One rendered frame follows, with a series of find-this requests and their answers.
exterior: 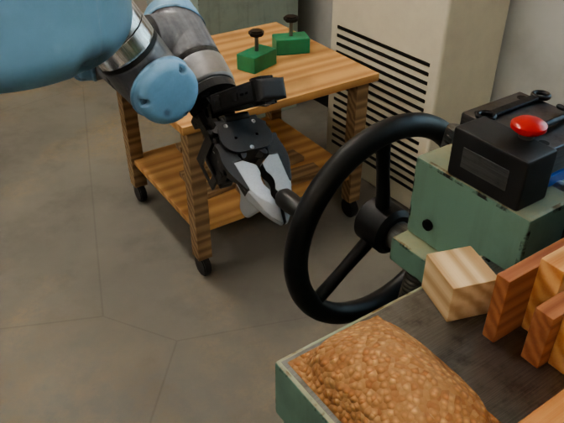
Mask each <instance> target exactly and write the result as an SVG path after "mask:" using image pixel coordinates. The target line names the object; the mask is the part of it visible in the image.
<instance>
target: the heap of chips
mask: <svg viewBox="0 0 564 423"><path fill-rule="evenodd" d="M288 364H289V365H290V366H291V367H292V368H293V369H294V370H295V371H296V372H297V374H298V375H299V376H300V377H301V378H302V379H303V380H304V381H305V383H306V384H307V385H308V386H309V387H310V388H311V389H312V391H313V392H314V393H315V394H316V395H317V396H318V397H319V398H320V399H321V401H322V402H323V403H324V404H325V405H326V406H327V407H328V409H329V410H330V411H331V412H332V413H333V414H334V415H335V416H336V417H337V418H338V419H339V420H340V421H341V423H501V422H500V421H499V420H498V419H497V418H495V417H494V416H493V415H492V414H491V413H490V412H488V411H487V410H486V407H485V406H484V404H483V402H482V401H481V399H480V397H479V396H478V395H477V393H476V392H475V391H474V390H473V389H472V388H471V387H470V386H469V385H468V384H467V383H466V382H465V381H464V380H463V379H462V378H461V377H460V376H459V375H458V374H456V373H455V372H454V371H453V370H452V369H451V368H450V367H448V366H447V365H446V364H445V363H444V362H442V361H441V360H440V359H439V358H438V357H437V356H436V355H435V354H434V353H433V352H432V351H430V350H429V349H428V348H427V347H426V346H424V345H423V344H422V343H421V342H419V341H418V340H416V339H415V338H413V337H412V336H411V335H410V334H408V333H407V332H405V331H404V330H402V329H401V328H400V327H398V326H396V325H394V324H392V323H391V322H387V321H385V320H383V319H382V318H381V317H379V316H378V315H376V316H375V317H373V318H371V319H369V320H366V321H360V322H358V323H356V324H354V325H351V326H350V327H348V328H346V329H344V330H342V331H340V332H338V333H336V334H334V335H332V336H331V337H329V338H327V339H326V340H325V341H324V342H323V343H322V344H321V345H320V346H318V347H315V348H313V349H311V350H310V351H309V352H306V353H304V354H302V355H300V356H299V357H297V358H294V359H293V360H291V361H289V362H288Z"/></svg>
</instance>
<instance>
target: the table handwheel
mask: <svg viewBox="0 0 564 423"><path fill-rule="evenodd" d="M448 124H450V123H449V122H447V121H446V120H444V119H442V118H440V117H438V116H435V115H432V114H429V113H424V112H407V113H401V114H398V115H394V116H392V117H387V118H385V119H383V120H381V121H379V122H376V123H374V124H372V125H370V126H369V127H367V128H365V129H364V130H362V131H361V132H359V133H357V134H356V135H355V136H353V137H352V138H350V139H349V140H348V141H347V142H346V143H345V144H344V145H343V146H342V147H341V148H340V149H339V150H338V151H337V152H335V153H334V154H333V155H332V157H331V158H330V159H329V160H328V161H327V162H326V163H325V164H324V165H323V166H322V167H321V169H320V170H319V171H318V173H317V174H316V176H315V177H314V179H313V180H312V181H311V183H310V184H309V186H308V187H307V189H306V190H305V193H304V195H303V196H302V197H301V199H300V202H299V204H298V206H297V208H296V210H295V213H294V216H293V217H292V220H291V223H290V227H289V231H288V233H287V238H286V242H285V252H284V275H285V283H286V285H287V288H288V291H289V293H290V296H291V298H292V300H293V301H294V302H295V304H296V305H297V306H298V307H299V308H300V310H301V311H302V312H304V313H305V314H306V315H308V316H309V317H311V318H312V319H314V320H316V321H320V322H323V323H328V324H348V323H351V322H353V321H356V320H357V319H359V318H361V317H363V316H366V315H367V314H368V313H370V312H372V311H375V310H377V309H378V308H380V307H382V306H385V305H387V304H388V303H390V302H391V301H393V300H396V299H398V298H397V297H398V295H399V292H400V287H401V284H402V280H403V277H404V275H405V270H404V269H402V270H401V271H400V272H399V273H398V274H397V275H396V276H395V277H394V278H393V279H392V280H391V281H389V282H388V283H387V284H385V285H383V286H382V287H381V288H379V289H377V290H375V291H374V292H373V293H371V294H369V295H366V296H364V297H362V298H359V299H356V300H351V301H347V302H332V301H329V300H326V299H327V298H328V296H329V295H330V294H331V293H332V292H333V291H334V290H335V289H336V288H337V287H338V285H339V284H340V283H341V282H342V280H343V279H344V278H345V277H346V276H347V274H348V273H349V272H350V271H351V270H352V269H353V268H354V267H355V266H356V265H357V264H358V262H359V261H360V260H361V259H362V258H363V257H364V256H365V255H366V254H367V253H368V252H369V250H370V249H371V248H374V249H375V250H377V251H378V252H379V253H390V249H391V243H392V238H393V237H394V236H396V235H398V234H400V233H402V232H405V231H407V230H408V228H407V226H408V220H409V213H408V212H407V211H406V210H405V209H403V208H402V207H400V206H398V205H397V204H395V203H394V202H392V201H391V200H390V178H389V174H390V150H391V144H392V143H393V142H396V141H398V140H401V139H404V138H413V137H422V138H428V139H430V140H432V141H434V142H435V143H436V144H438V145H439V147H441V141H442V139H443V135H444V132H445V129H446V127H447V125H448ZM374 153H376V196H375V197H374V198H372V199H370V200H368V201H366V202H365V203H364V204H363V205H362V206H361V207H360V208H359V210H358V213H357V215H356V216H355V221H354V232H355V233H356V235H357V236H358V237H360V238H361V239H360V240H359V241H358V242H357V244H356V245H355V246H354V247H353V248H352V250H351V251H350V252H349V253H348V255H347V256H346V257H345V258H344V260H343V261H342V262H341V263H340V264H339V265H338V266H337V267H336V268H335V269H334V271H333V272H332V273H331V274H330V275H329V276H328V277H327V278H326V280H325V281H324V282H323V283H322V284H321V285H320V286H319V287H318V288H317V290H316V291H314V289H313V287H312V285H311V282H310V277H309V272H308V258H309V252H310V247H311V241H312V238H313V235H314V232H315V230H316V226H317V224H318V222H319V220H320V218H321V215H322V213H323V212H324V210H325V208H326V206H327V204H328V203H329V201H330V200H331V198H332V197H333V195H334V194H335V192H336V191H337V189H338V188H339V187H340V185H341V184H342V183H343V181H344V180H345V179H346V178H347V177H348V176H349V175H350V174H351V173H352V172H353V171H354V170H355V169H356V168H357V167H358V166H359V165H360V164H361V163H362V162H363V161H364V160H366V159H367V158H368V157H370V156H371V155H372V154H374Z"/></svg>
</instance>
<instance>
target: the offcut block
mask: <svg viewBox="0 0 564 423"><path fill-rule="evenodd" d="M496 278H497V275H496V274H495V273H494V272H493V271H492V270H491V268H489V266H488V265H487V264H486V263H485V262H484V261H483V259H482V258H481V257H480V256H479V255H478V254H477V252H476V251H475V250H474V249H473V248H472V247H471V246H467V247H463V248H454V249H450V250H446V251H441V252H437V253H428V254H427V255H426V264H425V269H424V274H423V280H422V285H421V287H422V288H423V290H424V291H425V292H426V293H427V295H428V296H429V298H430V299H431V301H432V302H433V304H434V305H435V306H436V308H437V310H438V311H439V312H440V313H441V315H442V316H443V317H444V319H445V320H446V322H449V321H455V320H460V319H463V318H468V317H471V316H478V315H482V314H486V313H488V308H489V304H490V301H491V297H492V293H493V291H494V285H495V281H496Z"/></svg>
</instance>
